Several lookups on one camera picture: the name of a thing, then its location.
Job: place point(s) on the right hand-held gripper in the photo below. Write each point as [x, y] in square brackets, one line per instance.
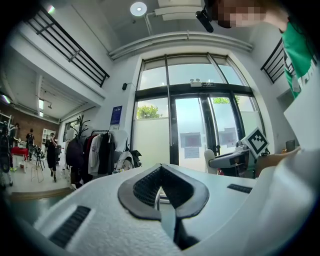
[256, 143]

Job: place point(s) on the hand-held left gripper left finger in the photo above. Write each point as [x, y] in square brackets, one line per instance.
[105, 212]

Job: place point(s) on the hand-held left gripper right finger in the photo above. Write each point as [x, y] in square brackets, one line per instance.
[215, 195]

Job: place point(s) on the person's right forearm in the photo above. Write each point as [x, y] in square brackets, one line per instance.
[275, 158]

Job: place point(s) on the white paper door notice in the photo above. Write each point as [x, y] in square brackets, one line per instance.
[192, 152]

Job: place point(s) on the red-print paper door notice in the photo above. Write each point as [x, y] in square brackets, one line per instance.
[228, 138]
[190, 139]

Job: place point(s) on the black-framed glass entrance doors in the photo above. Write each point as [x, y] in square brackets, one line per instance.
[195, 117]

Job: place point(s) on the white and black backpack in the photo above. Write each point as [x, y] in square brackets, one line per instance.
[125, 161]

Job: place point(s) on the clothes rack with garments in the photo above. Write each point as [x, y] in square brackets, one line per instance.
[100, 152]

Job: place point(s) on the exit sign above door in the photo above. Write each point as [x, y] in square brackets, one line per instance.
[209, 84]

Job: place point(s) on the white twin emergency light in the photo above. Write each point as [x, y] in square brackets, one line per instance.
[195, 81]

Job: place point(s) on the dark grey cup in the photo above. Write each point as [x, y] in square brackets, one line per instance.
[290, 145]

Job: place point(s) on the black coat stand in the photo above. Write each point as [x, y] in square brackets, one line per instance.
[80, 126]

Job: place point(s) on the white shelf unit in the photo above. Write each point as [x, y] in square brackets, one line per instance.
[48, 136]

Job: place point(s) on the red table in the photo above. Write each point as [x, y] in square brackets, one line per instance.
[20, 151]

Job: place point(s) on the short black balcony railing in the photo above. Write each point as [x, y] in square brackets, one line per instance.
[273, 62]

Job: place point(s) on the white ceiling pipes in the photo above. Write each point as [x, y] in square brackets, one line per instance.
[180, 41]

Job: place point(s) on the person's green shirt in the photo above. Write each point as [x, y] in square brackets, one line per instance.
[296, 57]

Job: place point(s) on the person's head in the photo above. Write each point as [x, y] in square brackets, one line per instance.
[240, 12]

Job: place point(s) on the white ceiling air conditioner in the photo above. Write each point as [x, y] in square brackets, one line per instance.
[175, 11]

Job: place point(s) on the round ceiling light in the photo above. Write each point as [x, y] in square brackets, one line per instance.
[138, 9]

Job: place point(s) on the long black balcony railing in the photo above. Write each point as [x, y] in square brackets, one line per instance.
[67, 47]

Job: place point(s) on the blue wall poster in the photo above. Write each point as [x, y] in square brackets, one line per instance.
[116, 114]

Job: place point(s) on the small black wall sensor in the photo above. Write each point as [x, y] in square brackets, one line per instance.
[124, 86]

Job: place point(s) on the black head-mounted camera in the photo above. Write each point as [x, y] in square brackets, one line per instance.
[205, 20]

